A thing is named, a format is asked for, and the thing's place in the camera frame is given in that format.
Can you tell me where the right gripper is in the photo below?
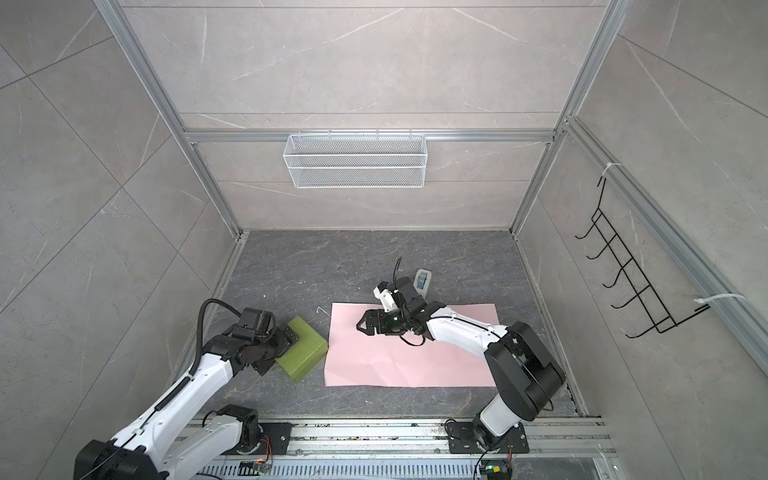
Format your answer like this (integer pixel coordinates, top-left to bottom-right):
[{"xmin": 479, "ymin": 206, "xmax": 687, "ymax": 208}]
[{"xmin": 356, "ymin": 309, "xmax": 412, "ymax": 337}]

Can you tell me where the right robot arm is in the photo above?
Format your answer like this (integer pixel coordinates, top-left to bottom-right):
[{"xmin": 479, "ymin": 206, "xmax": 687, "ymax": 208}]
[{"xmin": 356, "ymin": 277, "xmax": 566, "ymax": 452}]

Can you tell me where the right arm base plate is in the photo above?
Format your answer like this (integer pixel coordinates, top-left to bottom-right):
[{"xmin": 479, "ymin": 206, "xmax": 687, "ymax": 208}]
[{"xmin": 443, "ymin": 419, "xmax": 530, "ymax": 455}]

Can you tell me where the pink wrapping paper sheet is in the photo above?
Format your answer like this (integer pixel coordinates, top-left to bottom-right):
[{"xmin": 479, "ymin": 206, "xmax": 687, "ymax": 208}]
[{"xmin": 324, "ymin": 303, "xmax": 494, "ymax": 388}]

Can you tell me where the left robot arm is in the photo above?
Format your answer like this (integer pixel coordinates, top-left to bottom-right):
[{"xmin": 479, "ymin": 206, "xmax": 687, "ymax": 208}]
[{"xmin": 73, "ymin": 308, "xmax": 300, "ymax": 479}]

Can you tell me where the green gift box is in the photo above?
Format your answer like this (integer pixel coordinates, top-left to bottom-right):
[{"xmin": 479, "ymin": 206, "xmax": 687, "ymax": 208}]
[{"xmin": 277, "ymin": 316, "xmax": 329, "ymax": 383}]

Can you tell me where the grey tape dispenser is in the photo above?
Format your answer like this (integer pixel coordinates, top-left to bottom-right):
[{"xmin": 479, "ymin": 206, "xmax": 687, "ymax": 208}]
[{"xmin": 413, "ymin": 268, "xmax": 432, "ymax": 297}]

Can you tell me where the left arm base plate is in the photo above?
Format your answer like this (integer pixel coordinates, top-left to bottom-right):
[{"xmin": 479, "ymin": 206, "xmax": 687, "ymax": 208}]
[{"xmin": 232, "ymin": 422, "xmax": 293, "ymax": 456}]

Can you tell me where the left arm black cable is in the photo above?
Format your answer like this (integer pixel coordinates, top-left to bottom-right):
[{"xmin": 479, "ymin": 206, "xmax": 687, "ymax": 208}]
[{"xmin": 190, "ymin": 298, "xmax": 244, "ymax": 376}]

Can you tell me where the white wire mesh basket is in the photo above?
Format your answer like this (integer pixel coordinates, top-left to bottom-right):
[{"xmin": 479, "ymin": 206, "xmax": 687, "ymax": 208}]
[{"xmin": 283, "ymin": 133, "xmax": 428, "ymax": 189}]

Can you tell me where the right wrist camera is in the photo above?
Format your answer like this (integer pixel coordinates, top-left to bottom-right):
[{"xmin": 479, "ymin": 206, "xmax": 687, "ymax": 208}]
[{"xmin": 373, "ymin": 281, "xmax": 398, "ymax": 312}]

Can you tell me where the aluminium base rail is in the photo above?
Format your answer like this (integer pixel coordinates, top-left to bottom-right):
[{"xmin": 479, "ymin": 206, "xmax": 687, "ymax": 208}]
[{"xmin": 196, "ymin": 417, "xmax": 627, "ymax": 479}]

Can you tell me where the black wire hook rack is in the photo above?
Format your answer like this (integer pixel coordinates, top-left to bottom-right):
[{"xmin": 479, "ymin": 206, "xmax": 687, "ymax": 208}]
[{"xmin": 574, "ymin": 177, "xmax": 711, "ymax": 339}]

